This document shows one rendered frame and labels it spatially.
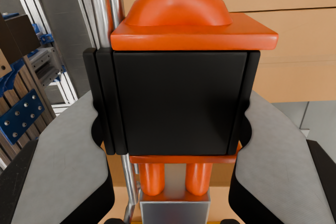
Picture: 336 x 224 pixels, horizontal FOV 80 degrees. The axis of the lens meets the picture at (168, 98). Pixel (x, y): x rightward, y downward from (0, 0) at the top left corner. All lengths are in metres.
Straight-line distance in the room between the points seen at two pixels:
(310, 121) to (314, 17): 1.25
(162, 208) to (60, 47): 1.19
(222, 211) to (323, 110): 1.63
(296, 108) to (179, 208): 1.76
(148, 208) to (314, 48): 0.90
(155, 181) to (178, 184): 0.03
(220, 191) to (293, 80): 0.68
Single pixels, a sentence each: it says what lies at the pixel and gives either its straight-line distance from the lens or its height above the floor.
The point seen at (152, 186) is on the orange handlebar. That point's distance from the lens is 0.18.
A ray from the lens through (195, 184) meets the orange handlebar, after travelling 0.18.
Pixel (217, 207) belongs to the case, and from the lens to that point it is 0.51.
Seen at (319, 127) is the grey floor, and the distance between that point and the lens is 2.15.
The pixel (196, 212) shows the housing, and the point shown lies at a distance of 0.21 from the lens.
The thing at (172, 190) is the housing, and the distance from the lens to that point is 0.20.
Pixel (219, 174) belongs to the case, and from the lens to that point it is 0.46.
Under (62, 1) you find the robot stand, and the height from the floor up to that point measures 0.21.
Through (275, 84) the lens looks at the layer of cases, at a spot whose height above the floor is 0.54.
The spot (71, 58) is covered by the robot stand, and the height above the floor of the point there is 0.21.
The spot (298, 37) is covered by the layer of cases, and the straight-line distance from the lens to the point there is 0.94.
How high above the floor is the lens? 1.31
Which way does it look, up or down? 58 degrees down
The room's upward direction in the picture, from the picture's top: 180 degrees counter-clockwise
